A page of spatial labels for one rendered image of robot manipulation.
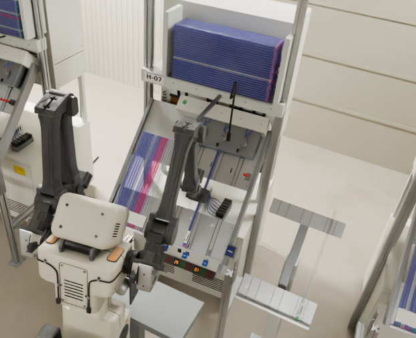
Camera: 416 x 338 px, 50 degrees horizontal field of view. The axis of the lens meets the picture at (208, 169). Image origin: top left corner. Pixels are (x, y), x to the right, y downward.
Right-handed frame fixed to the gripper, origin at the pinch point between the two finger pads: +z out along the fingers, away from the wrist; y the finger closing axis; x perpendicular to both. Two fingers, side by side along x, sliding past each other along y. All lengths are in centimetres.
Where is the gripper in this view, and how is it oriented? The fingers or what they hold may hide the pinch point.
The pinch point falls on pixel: (201, 197)
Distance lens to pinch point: 215.1
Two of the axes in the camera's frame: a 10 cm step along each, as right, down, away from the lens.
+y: -9.2, -2.9, 2.8
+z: 2.1, 2.6, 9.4
